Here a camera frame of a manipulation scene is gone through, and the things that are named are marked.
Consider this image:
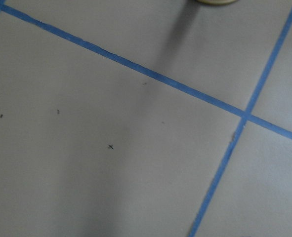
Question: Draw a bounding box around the wooden mug tree stand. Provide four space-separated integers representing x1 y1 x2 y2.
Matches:
197 0 237 6

